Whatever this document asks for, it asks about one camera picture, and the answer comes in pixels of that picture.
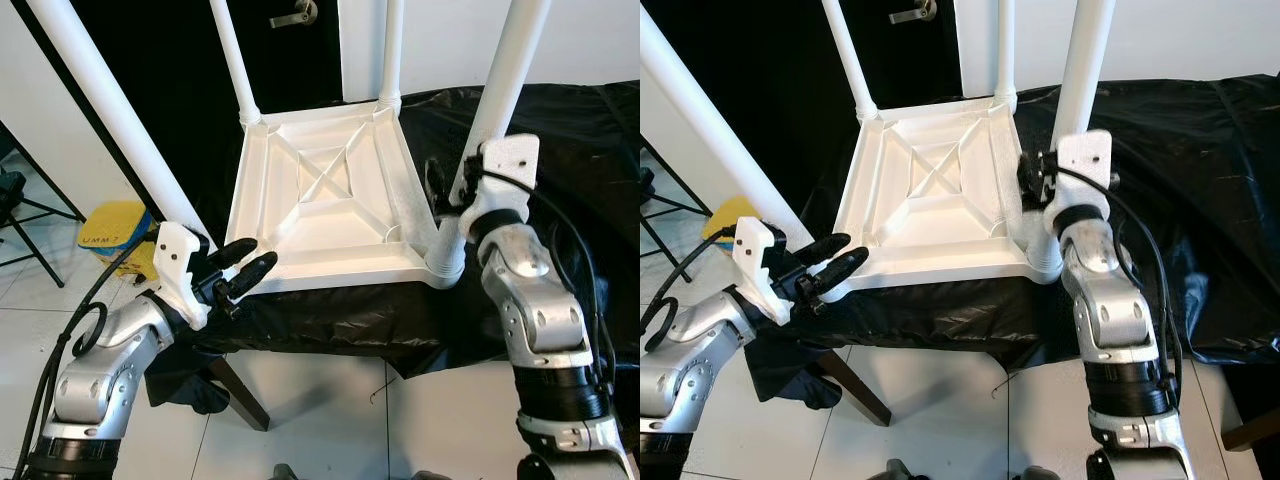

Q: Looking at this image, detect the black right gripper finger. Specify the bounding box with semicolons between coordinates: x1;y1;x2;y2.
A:
1017;149;1042;202
424;157;449;212

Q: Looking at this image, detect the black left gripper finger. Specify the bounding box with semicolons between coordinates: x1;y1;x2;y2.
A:
205;237;260;270
785;232;854;267
222;251;280;300
800;246;872;299

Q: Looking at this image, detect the white plastic children table top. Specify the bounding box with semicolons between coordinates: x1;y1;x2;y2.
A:
832;97;1063;293
225;98;466;296

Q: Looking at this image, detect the yellow box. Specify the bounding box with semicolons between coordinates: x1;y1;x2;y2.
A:
78;200;161;281
702;195;766;251

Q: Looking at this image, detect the black plastic sheet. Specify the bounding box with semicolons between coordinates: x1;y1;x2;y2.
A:
745;72;1280;401
145;80;641;406

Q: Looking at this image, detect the dark wooden table leg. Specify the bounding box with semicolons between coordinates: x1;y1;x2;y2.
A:
1222;405;1280;451
815;350;893;428
208;355;271;433

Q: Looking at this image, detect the black folding metal stand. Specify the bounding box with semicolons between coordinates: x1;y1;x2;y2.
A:
0;120;88;291
640;140;706;266

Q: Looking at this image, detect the black door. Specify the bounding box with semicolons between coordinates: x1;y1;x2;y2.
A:
10;0;346;241
640;0;961;241

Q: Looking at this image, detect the black rubber floor mat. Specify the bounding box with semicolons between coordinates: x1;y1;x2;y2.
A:
1200;360;1280;480

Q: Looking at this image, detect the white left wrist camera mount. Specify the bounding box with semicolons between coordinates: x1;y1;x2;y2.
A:
732;217;791;326
152;222;213;331

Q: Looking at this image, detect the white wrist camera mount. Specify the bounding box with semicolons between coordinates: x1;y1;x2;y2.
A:
152;222;213;331
460;133;541;239
1043;130;1114;233
732;217;791;326

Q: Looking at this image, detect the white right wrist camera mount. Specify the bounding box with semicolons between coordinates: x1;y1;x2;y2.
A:
460;133;541;239
1043;130;1114;233

